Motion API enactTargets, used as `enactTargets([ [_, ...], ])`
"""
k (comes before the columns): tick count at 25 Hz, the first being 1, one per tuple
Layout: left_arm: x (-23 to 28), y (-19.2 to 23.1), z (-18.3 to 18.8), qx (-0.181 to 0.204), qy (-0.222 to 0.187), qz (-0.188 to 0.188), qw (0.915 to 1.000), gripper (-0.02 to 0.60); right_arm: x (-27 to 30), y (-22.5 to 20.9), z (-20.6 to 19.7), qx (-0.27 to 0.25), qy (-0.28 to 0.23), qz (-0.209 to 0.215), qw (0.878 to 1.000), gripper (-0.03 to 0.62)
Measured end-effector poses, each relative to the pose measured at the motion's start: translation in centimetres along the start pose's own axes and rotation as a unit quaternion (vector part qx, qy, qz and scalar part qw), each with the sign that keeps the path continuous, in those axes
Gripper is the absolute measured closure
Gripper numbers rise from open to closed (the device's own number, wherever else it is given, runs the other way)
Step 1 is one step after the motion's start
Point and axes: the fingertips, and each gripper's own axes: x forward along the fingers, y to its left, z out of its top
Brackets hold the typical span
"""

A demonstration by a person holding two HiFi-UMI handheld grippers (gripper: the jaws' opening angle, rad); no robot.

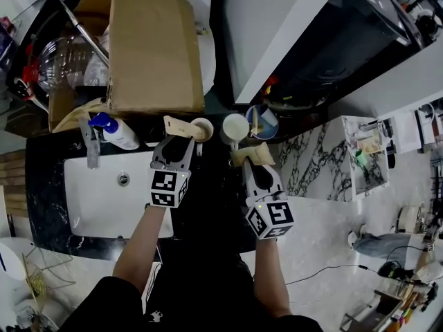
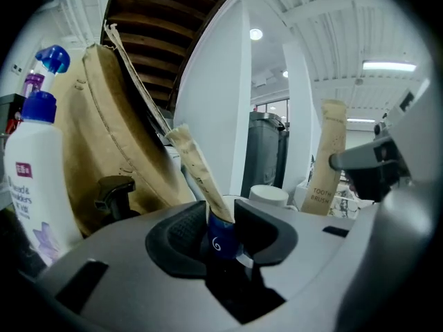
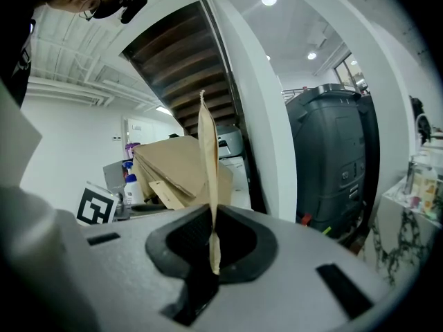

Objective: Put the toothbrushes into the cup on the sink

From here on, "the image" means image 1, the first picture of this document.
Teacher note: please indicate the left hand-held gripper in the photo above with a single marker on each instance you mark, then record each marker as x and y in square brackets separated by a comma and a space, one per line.
[166, 185]

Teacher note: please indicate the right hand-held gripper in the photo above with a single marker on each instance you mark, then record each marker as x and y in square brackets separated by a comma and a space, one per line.
[273, 216]

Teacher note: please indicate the blue and white mug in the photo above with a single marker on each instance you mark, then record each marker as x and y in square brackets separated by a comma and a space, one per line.
[207, 133]

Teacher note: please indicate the person's left forearm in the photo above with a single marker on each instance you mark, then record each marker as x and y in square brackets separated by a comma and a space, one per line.
[142, 247]

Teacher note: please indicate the person's right forearm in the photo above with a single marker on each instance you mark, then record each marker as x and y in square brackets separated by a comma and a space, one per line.
[271, 278]

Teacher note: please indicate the marble pattern box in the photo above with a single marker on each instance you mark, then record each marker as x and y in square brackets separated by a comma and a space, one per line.
[311, 164]

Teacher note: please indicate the blue bowl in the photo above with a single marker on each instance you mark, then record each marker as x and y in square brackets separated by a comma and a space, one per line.
[270, 130]

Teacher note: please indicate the white pump bottle blue cap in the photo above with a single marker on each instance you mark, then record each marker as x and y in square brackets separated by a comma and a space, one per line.
[119, 137]

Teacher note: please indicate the chrome faucet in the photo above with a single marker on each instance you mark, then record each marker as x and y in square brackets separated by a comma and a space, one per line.
[91, 147]

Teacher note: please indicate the white sink basin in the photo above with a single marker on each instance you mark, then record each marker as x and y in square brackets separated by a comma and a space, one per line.
[100, 202]

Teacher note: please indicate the brown cardboard box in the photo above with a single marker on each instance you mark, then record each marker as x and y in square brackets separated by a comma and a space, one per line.
[152, 47]

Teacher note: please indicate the person's black clothing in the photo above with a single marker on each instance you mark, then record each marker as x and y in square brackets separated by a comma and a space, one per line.
[200, 299]

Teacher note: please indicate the clear plastic jug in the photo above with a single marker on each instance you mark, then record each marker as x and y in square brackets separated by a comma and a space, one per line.
[62, 64]

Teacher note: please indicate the silver metal tube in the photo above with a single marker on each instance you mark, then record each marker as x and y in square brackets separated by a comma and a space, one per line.
[86, 33]

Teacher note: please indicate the wooden steps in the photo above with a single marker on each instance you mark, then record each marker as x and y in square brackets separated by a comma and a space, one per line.
[12, 185]

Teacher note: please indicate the red spray trigger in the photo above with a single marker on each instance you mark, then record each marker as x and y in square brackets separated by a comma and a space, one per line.
[31, 69]

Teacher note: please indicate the dark grey drawer unit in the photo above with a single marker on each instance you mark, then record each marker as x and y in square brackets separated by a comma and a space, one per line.
[15, 81]

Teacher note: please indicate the white rounded bin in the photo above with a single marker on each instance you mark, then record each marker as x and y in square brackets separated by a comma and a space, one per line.
[10, 258]

